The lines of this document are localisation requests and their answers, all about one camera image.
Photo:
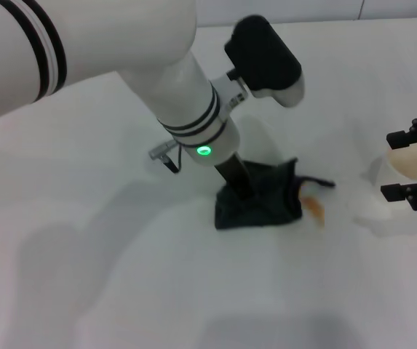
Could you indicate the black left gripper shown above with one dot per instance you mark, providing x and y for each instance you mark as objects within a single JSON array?
[{"x": 235, "y": 178}]

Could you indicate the white paper cup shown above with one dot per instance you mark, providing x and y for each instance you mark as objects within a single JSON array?
[{"x": 410, "y": 163}]

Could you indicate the dark blue rag with loop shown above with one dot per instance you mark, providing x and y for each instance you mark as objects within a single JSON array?
[{"x": 266, "y": 207}]

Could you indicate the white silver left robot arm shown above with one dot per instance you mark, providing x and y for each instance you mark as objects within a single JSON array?
[{"x": 121, "y": 43}]

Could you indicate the orange liquid stain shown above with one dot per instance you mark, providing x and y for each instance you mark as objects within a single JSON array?
[{"x": 316, "y": 209}]

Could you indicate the left wrist camera housing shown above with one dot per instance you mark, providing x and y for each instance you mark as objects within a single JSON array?
[{"x": 262, "y": 54}]

